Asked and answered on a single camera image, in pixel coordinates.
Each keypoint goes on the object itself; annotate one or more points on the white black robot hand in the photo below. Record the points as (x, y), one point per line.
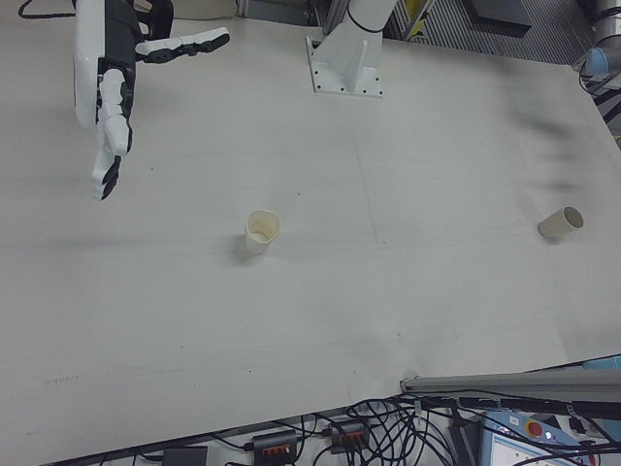
(89, 63)

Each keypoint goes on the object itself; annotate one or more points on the smooth beige paper cup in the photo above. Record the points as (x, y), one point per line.
(558, 224)

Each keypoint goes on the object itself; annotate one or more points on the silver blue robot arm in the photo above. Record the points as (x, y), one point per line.
(601, 60)

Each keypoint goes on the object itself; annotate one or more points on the stack of paper cups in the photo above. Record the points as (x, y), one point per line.
(257, 245)

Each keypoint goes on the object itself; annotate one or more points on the ribbed metal plate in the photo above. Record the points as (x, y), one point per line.
(461, 29)

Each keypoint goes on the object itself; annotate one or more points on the flat black box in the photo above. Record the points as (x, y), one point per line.
(185, 457)

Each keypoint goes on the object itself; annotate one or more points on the dark equipment box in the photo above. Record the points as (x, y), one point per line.
(500, 14)

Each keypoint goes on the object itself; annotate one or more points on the black orange power adapter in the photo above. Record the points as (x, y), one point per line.
(274, 444)
(349, 434)

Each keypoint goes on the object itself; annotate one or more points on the aluminium profile bar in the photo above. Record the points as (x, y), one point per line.
(485, 386)

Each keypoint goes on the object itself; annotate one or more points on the teach pendant with red button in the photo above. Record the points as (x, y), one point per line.
(514, 437)

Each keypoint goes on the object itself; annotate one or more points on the aluminium frame post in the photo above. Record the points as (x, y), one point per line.
(335, 14)

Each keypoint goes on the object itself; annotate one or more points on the white pedestal mount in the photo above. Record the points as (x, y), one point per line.
(347, 58)

